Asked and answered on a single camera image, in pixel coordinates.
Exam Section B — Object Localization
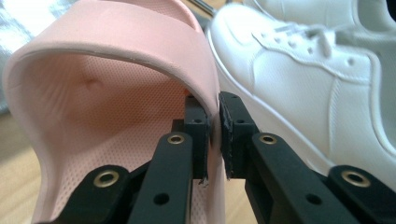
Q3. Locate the pink slipper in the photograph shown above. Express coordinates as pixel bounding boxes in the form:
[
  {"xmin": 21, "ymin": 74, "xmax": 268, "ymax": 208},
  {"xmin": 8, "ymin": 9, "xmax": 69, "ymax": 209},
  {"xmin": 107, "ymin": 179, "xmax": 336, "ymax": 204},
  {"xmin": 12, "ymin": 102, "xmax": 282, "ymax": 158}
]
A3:
[{"xmin": 2, "ymin": 0, "xmax": 227, "ymax": 224}]

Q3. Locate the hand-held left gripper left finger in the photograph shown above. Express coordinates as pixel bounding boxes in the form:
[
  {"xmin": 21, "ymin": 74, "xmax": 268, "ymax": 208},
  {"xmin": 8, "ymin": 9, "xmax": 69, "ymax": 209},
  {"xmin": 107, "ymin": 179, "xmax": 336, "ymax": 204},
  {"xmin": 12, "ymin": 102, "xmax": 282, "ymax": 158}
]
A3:
[{"xmin": 127, "ymin": 94, "xmax": 210, "ymax": 224}]

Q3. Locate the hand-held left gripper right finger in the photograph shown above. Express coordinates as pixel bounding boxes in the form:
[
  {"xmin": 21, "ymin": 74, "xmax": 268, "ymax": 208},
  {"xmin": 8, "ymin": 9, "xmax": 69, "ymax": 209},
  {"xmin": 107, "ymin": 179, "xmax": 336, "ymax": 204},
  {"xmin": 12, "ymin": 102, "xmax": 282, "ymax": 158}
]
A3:
[{"xmin": 219, "ymin": 91, "xmax": 359, "ymax": 224}]

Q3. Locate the white sneaker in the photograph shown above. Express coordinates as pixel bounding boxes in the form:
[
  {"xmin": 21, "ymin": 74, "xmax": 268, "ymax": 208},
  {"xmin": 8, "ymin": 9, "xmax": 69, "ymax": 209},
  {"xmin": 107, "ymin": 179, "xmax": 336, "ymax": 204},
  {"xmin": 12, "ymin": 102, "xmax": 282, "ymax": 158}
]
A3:
[
  {"xmin": 242, "ymin": 0, "xmax": 396, "ymax": 34},
  {"xmin": 205, "ymin": 3, "xmax": 396, "ymax": 191}
]

